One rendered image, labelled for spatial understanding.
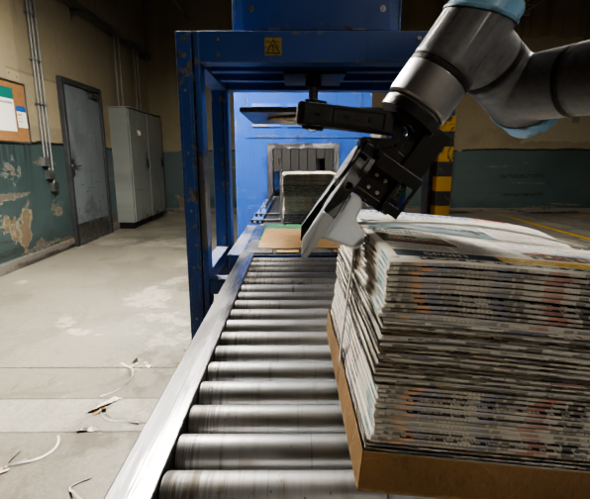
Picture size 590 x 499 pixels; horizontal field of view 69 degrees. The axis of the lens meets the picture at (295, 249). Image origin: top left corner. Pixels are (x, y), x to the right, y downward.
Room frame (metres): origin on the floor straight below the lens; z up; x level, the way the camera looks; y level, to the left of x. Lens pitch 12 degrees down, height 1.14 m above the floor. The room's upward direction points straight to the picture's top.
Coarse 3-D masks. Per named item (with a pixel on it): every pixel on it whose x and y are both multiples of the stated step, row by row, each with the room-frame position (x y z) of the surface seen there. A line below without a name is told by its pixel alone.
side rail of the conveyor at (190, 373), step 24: (240, 264) 1.34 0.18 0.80; (240, 288) 1.10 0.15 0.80; (216, 312) 0.91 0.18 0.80; (216, 336) 0.78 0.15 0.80; (192, 360) 0.67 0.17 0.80; (168, 384) 0.59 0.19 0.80; (192, 384) 0.59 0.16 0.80; (168, 408) 0.53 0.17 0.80; (144, 432) 0.48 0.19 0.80; (168, 432) 0.48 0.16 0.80; (144, 456) 0.43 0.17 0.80; (168, 456) 0.43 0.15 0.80; (120, 480) 0.40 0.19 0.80; (144, 480) 0.40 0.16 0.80
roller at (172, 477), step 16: (176, 480) 0.40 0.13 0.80; (192, 480) 0.40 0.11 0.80; (208, 480) 0.40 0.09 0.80; (224, 480) 0.40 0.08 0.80; (240, 480) 0.40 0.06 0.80; (256, 480) 0.40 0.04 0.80; (272, 480) 0.40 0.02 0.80; (288, 480) 0.40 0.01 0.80; (304, 480) 0.40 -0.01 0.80; (320, 480) 0.40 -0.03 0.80; (336, 480) 0.40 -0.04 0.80; (352, 480) 0.40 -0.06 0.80; (160, 496) 0.38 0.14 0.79; (176, 496) 0.38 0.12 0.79; (192, 496) 0.38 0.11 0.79; (208, 496) 0.38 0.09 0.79; (224, 496) 0.38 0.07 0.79; (240, 496) 0.38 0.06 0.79; (256, 496) 0.38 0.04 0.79; (272, 496) 0.38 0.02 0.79; (288, 496) 0.38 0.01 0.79; (304, 496) 0.38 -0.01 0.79; (320, 496) 0.38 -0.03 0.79; (336, 496) 0.38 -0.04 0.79; (352, 496) 0.38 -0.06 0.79; (368, 496) 0.38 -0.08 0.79; (384, 496) 0.38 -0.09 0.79; (400, 496) 0.38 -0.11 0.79; (416, 496) 0.38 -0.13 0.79
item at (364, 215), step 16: (400, 224) 0.57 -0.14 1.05; (416, 224) 0.58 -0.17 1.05; (480, 224) 0.64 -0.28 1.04; (496, 224) 0.65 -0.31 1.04; (544, 240) 0.56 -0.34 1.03; (336, 272) 0.70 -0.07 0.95; (336, 288) 0.69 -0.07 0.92; (336, 304) 0.67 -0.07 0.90; (336, 320) 0.64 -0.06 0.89; (336, 336) 0.61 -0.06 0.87
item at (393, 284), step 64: (384, 256) 0.37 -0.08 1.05; (448, 256) 0.36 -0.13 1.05; (512, 256) 0.39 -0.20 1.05; (576, 256) 0.43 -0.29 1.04; (384, 320) 0.34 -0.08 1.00; (448, 320) 0.34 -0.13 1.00; (512, 320) 0.35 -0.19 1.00; (576, 320) 0.34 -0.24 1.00; (384, 384) 0.34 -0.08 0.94; (448, 384) 0.34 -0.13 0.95; (512, 384) 0.34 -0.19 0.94; (576, 384) 0.34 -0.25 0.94; (384, 448) 0.34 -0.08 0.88; (448, 448) 0.34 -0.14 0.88; (512, 448) 0.34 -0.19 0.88; (576, 448) 0.34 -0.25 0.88
